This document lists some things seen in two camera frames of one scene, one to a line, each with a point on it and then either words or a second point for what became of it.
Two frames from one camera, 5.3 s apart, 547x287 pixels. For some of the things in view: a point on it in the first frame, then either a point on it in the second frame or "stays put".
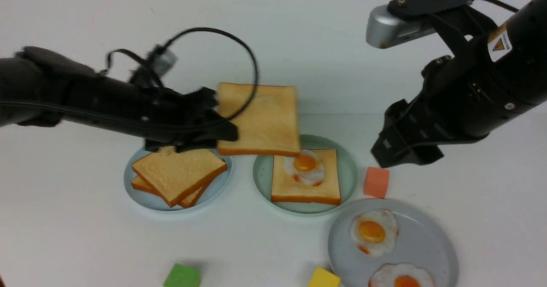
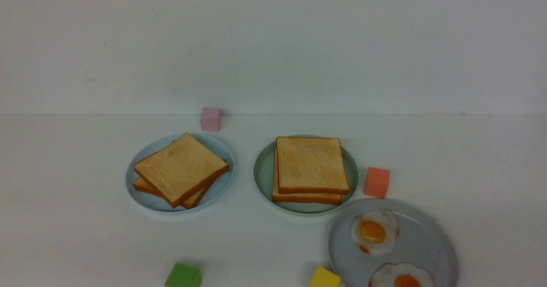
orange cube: x=376 y=181 stays put
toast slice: x=271 y=126 to x=311 y=165
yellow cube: x=322 y=278 stays put
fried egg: x=374 y=232 stays put
